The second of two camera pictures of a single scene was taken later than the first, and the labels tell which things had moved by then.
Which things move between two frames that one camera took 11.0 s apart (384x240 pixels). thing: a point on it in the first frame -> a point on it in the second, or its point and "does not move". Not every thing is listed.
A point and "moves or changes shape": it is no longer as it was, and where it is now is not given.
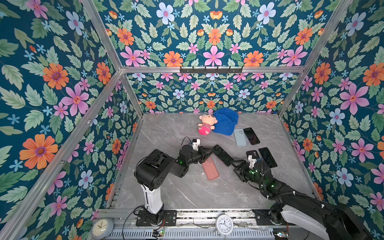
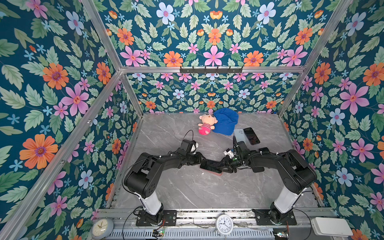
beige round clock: x=101 y=228 does not move
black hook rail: x=210 y=71 does not move
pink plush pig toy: x=208 y=121 does not move
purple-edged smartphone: x=224 y=156 -> x=212 y=165
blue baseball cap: x=227 y=119 does not move
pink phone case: x=210 y=169 moves or changes shape
